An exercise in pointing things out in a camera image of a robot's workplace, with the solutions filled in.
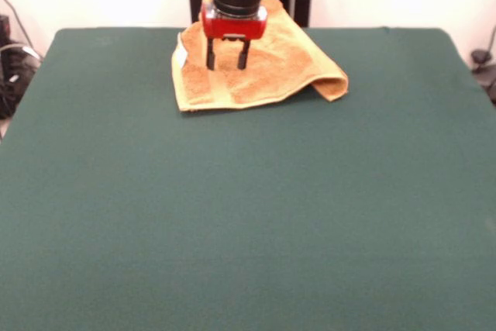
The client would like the tan terry towel white label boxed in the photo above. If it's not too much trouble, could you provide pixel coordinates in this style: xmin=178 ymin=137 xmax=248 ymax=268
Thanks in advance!
xmin=171 ymin=0 xmax=350 ymax=114

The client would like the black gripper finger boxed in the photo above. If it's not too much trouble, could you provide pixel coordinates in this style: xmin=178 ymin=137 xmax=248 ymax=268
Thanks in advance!
xmin=205 ymin=37 xmax=217 ymax=72
xmin=236 ymin=38 xmax=252 ymax=71

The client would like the grey cable loop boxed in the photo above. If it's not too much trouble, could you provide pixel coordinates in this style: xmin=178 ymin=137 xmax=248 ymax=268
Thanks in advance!
xmin=0 ymin=0 xmax=43 ymax=64

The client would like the dark green table cloth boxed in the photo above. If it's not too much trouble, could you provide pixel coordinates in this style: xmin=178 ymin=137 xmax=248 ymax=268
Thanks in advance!
xmin=0 ymin=26 xmax=496 ymax=331

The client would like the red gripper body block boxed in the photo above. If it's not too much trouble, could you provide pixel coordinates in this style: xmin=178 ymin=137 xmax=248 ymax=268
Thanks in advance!
xmin=200 ymin=2 xmax=269 ymax=41

